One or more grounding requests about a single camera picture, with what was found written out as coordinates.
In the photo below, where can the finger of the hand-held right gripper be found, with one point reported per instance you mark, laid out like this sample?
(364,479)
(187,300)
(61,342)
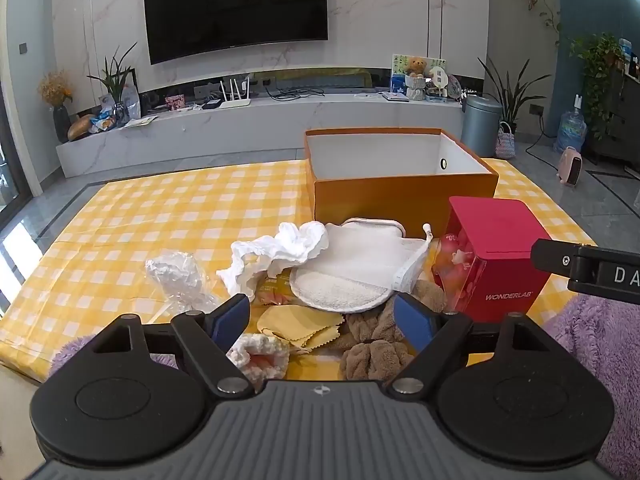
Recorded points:
(552,256)

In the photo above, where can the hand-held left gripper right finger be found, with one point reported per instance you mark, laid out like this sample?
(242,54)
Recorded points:
(414,316)

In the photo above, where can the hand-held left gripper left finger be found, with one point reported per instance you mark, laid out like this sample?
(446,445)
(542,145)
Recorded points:
(231,316)

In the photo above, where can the pink white knitted item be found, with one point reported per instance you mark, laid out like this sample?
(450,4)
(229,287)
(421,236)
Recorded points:
(260,360)

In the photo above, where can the plastic-wrapped white item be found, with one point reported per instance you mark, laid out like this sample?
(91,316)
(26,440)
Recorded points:
(172,275)

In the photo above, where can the white round scrub mitt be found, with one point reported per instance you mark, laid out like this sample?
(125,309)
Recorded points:
(335,290)

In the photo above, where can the orange cardboard box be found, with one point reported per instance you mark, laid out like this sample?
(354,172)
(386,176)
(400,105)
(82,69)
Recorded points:
(400,195)

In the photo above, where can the orange packet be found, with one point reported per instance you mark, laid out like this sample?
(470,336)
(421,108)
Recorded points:
(277,290)

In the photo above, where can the red box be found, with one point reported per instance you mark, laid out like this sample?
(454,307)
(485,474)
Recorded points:
(500,270)

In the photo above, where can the yellow cloth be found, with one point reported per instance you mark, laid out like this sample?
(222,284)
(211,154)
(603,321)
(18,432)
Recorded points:
(295,325)

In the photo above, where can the purple fluffy fabric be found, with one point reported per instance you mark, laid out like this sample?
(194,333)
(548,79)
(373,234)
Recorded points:
(595,340)
(75,355)

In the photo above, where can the white mesh pouch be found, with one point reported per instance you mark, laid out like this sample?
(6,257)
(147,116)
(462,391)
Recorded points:
(370,257)

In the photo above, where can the pink space heater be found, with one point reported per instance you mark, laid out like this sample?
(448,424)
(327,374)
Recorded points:
(571,166)

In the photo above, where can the white cloth with tan trim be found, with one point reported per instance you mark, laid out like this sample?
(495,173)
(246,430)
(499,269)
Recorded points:
(365,227)

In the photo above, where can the small woven basket bag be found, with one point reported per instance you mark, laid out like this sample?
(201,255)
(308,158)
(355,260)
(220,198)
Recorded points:
(505,142)

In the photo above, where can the blue water jug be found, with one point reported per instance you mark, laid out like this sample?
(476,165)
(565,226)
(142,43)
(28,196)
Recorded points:
(571,130)

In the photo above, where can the yellow checked mat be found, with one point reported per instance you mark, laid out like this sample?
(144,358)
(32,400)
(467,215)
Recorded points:
(150,210)

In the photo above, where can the dark cabinet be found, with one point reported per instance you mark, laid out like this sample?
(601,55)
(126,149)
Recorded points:
(617,125)

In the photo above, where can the grey trash can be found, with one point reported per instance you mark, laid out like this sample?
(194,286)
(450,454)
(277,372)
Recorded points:
(480,127)

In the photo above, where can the long-leaf potted plant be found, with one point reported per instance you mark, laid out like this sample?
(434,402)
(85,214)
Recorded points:
(512,100)

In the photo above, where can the bushy green potted plant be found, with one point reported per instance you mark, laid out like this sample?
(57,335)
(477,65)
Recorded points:
(597,60)

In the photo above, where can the white marble television console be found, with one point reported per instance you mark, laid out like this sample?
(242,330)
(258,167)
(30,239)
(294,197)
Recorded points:
(300,120)

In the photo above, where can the white round card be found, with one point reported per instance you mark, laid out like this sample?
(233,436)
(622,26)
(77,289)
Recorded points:
(438,79)

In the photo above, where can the small black box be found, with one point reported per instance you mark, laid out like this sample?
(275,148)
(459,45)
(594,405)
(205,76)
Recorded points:
(211,104)

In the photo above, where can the white router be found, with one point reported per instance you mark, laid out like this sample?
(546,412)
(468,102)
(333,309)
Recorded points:
(236,102)

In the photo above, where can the loose papers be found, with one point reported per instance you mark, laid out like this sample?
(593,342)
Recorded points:
(139,121)

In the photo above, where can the white cup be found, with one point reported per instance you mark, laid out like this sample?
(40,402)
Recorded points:
(415,89)

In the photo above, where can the pink card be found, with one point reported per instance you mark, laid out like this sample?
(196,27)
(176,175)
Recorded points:
(175,102)

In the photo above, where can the white flat book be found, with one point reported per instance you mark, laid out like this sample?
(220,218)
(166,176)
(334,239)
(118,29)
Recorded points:
(395,96)

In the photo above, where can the brown teddy bear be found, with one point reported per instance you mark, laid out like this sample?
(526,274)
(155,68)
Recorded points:
(416,67)

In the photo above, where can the large clear plastic bottle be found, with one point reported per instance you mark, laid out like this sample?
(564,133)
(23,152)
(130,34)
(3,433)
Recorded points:
(132,105)

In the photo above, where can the pile of snack bags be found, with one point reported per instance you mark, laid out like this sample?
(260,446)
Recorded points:
(103,121)

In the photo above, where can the landscape picture card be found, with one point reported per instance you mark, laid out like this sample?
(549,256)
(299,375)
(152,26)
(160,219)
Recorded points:
(400,72)

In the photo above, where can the brown oval ornament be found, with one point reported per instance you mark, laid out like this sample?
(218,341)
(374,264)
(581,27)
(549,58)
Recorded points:
(80,127)

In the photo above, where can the green potted grass plant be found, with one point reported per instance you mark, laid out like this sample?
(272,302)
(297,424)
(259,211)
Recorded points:
(116,80)

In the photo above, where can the glass sliding door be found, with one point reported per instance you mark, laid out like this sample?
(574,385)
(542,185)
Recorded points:
(7,160)

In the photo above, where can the dark vase with dried flowers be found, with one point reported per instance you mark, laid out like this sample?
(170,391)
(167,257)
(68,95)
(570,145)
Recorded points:
(56,105)

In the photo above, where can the black television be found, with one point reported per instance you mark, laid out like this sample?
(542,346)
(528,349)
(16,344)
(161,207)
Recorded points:
(235,5)

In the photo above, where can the wall socket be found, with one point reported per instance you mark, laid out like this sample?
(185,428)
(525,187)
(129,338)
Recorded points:
(537,109)

